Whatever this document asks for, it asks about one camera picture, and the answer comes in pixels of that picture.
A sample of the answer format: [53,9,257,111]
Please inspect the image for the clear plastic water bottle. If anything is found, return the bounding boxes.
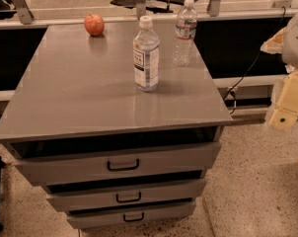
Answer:
[173,0,197,66]

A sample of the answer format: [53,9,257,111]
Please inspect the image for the grey drawer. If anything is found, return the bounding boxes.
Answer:
[15,142,221,186]
[46,179,205,212]
[67,198,195,229]

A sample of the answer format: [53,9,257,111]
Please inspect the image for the grey drawer cabinet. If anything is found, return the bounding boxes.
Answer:
[0,19,234,230]

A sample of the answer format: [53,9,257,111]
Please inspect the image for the red apple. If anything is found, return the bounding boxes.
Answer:
[84,14,105,37]

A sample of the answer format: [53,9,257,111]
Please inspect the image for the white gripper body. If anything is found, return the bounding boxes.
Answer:
[282,13,298,68]

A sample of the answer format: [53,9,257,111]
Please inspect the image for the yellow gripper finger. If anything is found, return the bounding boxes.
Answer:
[267,70,298,130]
[261,29,285,54]

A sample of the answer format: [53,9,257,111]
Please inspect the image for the bottom grey drawer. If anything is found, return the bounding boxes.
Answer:
[67,198,195,229]

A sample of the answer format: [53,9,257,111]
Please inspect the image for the middle grey drawer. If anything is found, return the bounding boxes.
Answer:
[46,179,205,212]

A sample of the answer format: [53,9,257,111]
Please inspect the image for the top grey drawer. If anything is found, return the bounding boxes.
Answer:
[15,142,221,186]

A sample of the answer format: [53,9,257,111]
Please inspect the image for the blue labelled plastic bottle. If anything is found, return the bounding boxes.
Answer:
[133,16,160,92]

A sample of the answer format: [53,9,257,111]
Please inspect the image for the black cable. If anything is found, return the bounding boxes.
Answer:
[222,5,287,116]

